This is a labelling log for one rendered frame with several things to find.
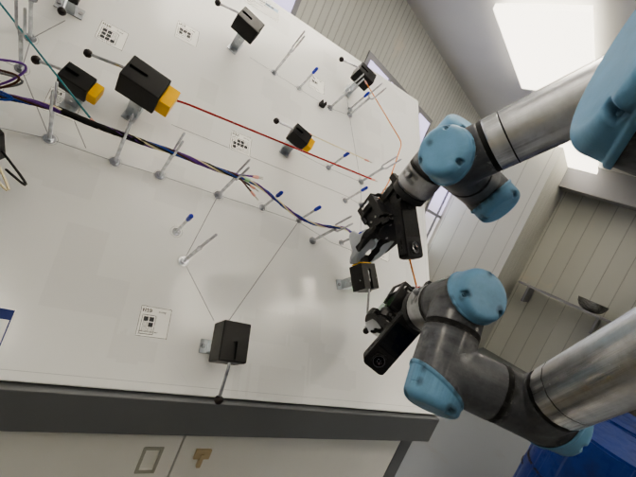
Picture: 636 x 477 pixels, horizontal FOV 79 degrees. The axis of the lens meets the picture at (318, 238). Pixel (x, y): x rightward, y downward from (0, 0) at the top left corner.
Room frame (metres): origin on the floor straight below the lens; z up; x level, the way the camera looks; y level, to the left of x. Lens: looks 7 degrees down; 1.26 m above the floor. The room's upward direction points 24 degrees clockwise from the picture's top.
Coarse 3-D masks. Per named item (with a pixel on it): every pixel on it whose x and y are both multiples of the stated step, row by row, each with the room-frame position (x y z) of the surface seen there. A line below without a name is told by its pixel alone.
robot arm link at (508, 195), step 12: (492, 180) 0.59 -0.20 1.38; (504, 180) 0.62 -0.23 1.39; (480, 192) 0.59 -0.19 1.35; (492, 192) 0.61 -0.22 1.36; (504, 192) 0.61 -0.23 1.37; (516, 192) 0.61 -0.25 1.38; (468, 204) 0.64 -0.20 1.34; (480, 204) 0.62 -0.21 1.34; (492, 204) 0.61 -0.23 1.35; (504, 204) 0.62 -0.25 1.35; (480, 216) 0.63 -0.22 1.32; (492, 216) 0.63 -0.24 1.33
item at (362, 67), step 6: (342, 60) 1.11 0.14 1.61; (360, 66) 1.11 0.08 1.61; (366, 66) 1.13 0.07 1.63; (354, 72) 1.12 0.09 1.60; (360, 72) 1.11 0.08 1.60; (366, 72) 1.12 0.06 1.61; (372, 72) 1.14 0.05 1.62; (354, 78) 1.12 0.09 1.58; (366, 78) 1.11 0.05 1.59; (372, 78) 1.12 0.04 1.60; (354, 84) 1.15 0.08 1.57; (360, 84) 1.13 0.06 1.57; (354, 90) 1.16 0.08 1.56; (348, 96) 1.17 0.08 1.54
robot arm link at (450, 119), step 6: (444, 120) 0.69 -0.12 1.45; (450, 120) 0.68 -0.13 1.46; (456, 120) 0.67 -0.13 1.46; (462, 120) 0.69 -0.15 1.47; (438, 126) 0.70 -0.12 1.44; (462, 126) 0.67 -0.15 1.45; (414, 156) 0.74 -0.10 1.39; (414, 162) 0.72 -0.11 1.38; (414, 168) 0.72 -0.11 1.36; (420, 168) 0.71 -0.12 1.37; (420, 174) 0.71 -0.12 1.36; (426, 174) 0.71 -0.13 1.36
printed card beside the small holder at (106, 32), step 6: (102, 24) 0.76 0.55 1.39; (108, 24) 0.77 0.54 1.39; (102, 30) 0.76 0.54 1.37; (108, 30) 0.76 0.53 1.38; (114, 30) 0.77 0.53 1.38; (120, 30) 0.78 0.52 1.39; (96, 36) 0.74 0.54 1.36; (102, 36) 0.75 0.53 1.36; (108, 36) 0.76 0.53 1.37; (114, 36) 0.77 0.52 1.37; (120, 36) 0.78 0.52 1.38; (126, 36) 0.78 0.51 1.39; (108, 42) 0.75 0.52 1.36; (114, 42) 0.76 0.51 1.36; (120, 42) 0.77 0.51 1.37; (120, 48) 0.76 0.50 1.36
